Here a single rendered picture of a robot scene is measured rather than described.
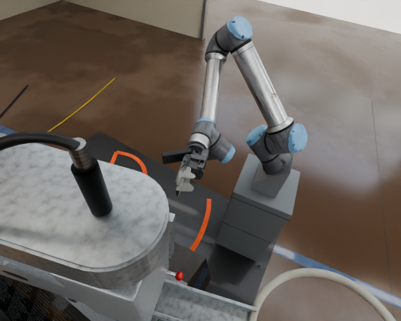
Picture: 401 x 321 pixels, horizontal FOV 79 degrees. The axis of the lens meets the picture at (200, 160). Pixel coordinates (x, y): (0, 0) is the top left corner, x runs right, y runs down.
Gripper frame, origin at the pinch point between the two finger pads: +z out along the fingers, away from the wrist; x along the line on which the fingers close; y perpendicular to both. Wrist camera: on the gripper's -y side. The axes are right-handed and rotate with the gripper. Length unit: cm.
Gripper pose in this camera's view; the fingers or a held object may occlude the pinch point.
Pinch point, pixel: (175, 188)
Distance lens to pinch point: 84.9
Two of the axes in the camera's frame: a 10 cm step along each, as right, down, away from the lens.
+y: 9.7, 2.4, -0.9
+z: -2.4, 7.1, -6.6
